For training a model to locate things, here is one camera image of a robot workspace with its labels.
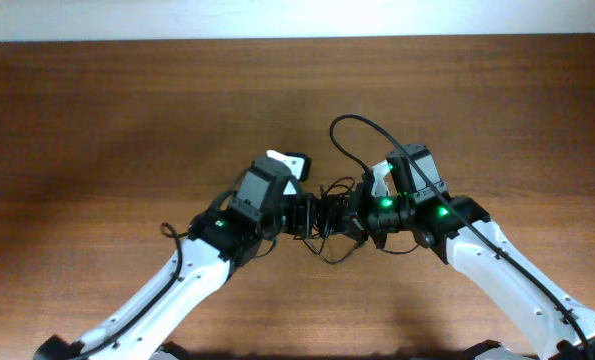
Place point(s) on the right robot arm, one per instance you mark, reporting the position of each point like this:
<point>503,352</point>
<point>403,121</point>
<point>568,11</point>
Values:
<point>405,192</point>

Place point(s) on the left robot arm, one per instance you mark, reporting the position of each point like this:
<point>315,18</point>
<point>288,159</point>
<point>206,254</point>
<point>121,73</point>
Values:
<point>218,241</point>

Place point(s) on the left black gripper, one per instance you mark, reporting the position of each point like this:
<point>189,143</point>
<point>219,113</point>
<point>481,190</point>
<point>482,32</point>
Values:
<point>303,216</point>

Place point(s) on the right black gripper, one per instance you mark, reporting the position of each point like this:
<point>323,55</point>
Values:
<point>356,220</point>

